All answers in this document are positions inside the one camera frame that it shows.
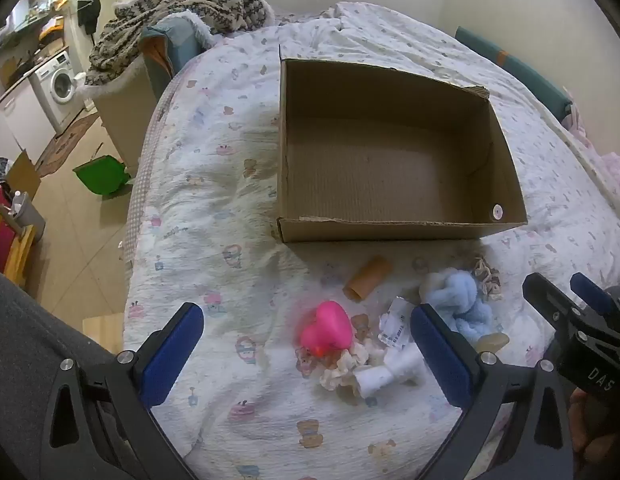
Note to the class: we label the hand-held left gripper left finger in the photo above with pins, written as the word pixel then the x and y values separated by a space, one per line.
pixel 172 355

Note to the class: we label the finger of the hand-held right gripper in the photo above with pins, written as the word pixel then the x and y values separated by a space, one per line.
pixel 592 292
pixel 547 297

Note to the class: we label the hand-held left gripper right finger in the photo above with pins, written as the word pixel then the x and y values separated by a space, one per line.
pixel 440 360

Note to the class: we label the white sock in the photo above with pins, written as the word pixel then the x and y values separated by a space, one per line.
pixel 390 372

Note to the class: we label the clear packet with white label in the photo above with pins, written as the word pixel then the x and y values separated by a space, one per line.
pixel 397 325

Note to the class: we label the light blue fluffy cloth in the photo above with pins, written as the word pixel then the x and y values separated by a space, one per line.
pixel 457 305

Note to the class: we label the beige patterned scrunchie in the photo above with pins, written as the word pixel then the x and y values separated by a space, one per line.
pixel 485 275

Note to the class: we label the white scrunchie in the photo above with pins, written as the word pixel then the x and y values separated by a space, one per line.
pixel 342 365

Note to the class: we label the pink heart toy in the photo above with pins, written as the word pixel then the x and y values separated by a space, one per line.
pixel 326 329

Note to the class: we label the brown cardboard box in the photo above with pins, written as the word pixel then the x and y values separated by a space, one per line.
pixel 390 160

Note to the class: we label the tan soft pad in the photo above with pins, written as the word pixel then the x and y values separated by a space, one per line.
pixel 492 342

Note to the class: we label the person's right hand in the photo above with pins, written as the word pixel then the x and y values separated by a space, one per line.
pixel 587 425

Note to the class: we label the white printed bedsheet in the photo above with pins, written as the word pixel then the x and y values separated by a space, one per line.
pixel 230 240

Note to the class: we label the pink cloth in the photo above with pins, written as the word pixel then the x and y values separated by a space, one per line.
pixel 597 150

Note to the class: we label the yellow wooden chair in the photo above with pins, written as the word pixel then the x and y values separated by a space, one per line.
pixel 17 255

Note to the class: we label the green dustpan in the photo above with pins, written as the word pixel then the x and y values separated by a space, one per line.
pixel 102 175

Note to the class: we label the grey waste bin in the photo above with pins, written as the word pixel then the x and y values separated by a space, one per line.
pixel 27 212

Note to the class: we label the pink bag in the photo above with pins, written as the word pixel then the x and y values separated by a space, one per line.
pixel 0 230

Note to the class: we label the open cardboard carton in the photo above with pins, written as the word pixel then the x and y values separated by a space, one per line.
pixel 22 175

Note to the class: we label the patterned floor rug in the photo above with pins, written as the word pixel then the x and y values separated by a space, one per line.
pixel 65 142

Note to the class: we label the white kitchen cabinet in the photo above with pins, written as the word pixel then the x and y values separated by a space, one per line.
pixel 15 120

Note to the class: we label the white washing machine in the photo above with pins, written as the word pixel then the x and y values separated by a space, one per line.
pixel 57 85

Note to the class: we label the teal cushion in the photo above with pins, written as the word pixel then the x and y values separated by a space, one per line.
pixel 167 50

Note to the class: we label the patterned knit blanket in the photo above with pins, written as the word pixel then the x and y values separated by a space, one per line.
pixel 175 15

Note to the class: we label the black hanging bag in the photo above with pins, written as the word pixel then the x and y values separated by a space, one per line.
pixel 88 7

